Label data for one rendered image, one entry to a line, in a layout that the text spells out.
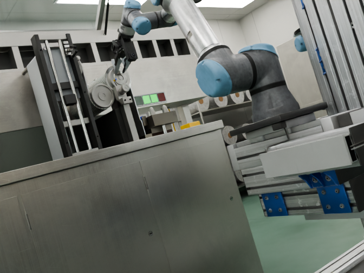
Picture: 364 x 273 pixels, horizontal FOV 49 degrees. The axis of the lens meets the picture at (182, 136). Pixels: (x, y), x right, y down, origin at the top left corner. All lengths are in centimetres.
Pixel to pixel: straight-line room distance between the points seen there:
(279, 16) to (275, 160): 584
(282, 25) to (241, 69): 562
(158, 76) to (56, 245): 147
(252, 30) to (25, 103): 546
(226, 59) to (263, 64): 12
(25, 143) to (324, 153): 153
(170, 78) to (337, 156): 185
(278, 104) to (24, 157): 133
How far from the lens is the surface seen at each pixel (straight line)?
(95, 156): 154
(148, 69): 259
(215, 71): 115
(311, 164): 100
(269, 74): 124
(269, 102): 122
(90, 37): 247
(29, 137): 214
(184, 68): 278
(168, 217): 171
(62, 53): 182
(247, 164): 132
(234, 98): 584
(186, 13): 133
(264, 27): 701
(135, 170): 165
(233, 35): 707
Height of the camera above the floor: 79
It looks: 3 degrees up
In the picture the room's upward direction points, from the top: 17 degrees counter-clockwise
